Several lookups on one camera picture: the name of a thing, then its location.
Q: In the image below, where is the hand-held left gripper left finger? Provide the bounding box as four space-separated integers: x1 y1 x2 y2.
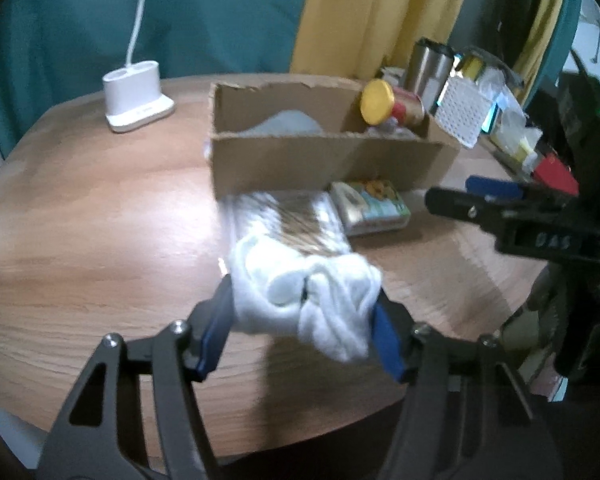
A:
35 274 233 480

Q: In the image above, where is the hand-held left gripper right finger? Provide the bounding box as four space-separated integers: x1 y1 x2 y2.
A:
370 292 566 480

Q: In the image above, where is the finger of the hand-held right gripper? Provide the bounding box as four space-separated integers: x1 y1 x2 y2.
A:
424 186 512 242
465 175 573 203

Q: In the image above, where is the white sock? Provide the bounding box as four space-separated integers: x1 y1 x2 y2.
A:
224 236 384 364

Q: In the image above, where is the blue and white packet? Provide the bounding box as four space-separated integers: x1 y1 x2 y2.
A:
364 117 417 137

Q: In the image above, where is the red can with gold lid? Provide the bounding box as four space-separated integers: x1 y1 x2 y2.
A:
358 78 426 129

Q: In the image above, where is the clear zip bag of snacks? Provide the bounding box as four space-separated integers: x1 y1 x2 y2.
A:
220 190 354 262

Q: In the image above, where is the cardboard box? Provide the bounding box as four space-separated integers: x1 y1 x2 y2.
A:
207 80 462 202

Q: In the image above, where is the grey sock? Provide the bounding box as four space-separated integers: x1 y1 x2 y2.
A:
239 108 327 137

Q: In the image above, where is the red book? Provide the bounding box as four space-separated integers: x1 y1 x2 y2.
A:
532 154 580 197

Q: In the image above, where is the white plastic basket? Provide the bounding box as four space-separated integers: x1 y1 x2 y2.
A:
433 77 496 150

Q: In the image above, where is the clear plastic bag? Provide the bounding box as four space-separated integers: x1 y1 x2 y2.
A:
480 67 529 132

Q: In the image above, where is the green and yellow printed packet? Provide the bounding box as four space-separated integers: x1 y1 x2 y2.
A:
328 179 412 237

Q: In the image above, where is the yellow and green sponge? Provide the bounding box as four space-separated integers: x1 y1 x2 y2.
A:
459 52 487 82

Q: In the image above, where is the steel tumbler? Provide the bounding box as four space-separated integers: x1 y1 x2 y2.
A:
404 38 456 107

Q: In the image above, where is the yellow curtain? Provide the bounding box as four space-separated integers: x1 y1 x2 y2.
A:
289 0 482 82

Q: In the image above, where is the teal curtain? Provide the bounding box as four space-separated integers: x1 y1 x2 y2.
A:
0 0 314 113

